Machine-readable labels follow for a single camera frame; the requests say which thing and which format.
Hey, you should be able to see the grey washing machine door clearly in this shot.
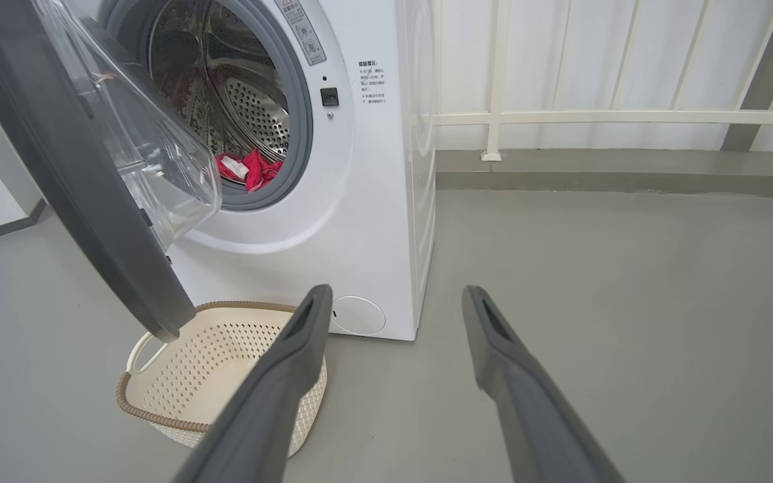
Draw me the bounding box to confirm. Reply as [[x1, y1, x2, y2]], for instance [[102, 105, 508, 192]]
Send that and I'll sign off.
[[0, 0, 223, 343]]

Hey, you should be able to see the grey metal post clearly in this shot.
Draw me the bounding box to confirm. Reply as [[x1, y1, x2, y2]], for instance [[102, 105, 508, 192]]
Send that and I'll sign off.
[[721, 0, 773, 152]]

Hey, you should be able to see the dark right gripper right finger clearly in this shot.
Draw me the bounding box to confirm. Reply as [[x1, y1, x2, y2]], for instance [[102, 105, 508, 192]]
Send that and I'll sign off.
[[462, 285, 625, 483]]

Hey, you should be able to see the small printed text label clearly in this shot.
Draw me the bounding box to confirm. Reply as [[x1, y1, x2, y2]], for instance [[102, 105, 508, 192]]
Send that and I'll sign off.
[[358, 60, 387, 105]]

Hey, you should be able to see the steel washer drum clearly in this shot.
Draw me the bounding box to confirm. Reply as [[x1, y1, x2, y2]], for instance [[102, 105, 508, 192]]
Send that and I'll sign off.
[[148, 0, 291, 162]]

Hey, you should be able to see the grey concrete kerb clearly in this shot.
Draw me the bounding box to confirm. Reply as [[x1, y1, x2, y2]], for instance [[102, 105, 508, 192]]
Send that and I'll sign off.
[[435, 149, 773, 199]]

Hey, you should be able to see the grey warning sticker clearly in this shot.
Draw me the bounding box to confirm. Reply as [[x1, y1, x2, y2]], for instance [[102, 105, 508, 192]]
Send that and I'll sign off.
[[274, 0, 327, 66]]

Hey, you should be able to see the white front-load washing machine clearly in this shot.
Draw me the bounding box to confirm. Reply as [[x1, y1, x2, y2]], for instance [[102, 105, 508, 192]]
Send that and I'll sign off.
[[64, 0, 437, 341]]

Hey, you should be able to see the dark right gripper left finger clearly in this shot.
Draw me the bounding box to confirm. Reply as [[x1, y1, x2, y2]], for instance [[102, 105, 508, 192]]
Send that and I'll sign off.
[[172, 284, 333, 483]]

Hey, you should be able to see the round white filter cover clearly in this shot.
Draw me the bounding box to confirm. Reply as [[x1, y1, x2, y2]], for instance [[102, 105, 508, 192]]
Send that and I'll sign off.
[[331, 296, 387, 337]]

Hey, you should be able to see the white metal railing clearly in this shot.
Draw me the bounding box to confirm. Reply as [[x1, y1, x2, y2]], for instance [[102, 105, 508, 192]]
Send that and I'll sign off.
[[433, 0, 773, 162]]

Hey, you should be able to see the red and white garment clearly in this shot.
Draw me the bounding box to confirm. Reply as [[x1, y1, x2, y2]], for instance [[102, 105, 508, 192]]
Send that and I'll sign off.
[[215, 149, 285, 193]]

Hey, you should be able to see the cream perforated basket brown rim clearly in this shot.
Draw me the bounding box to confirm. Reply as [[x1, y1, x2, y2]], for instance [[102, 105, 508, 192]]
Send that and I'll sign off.
[[116, 301, 328, 458]]

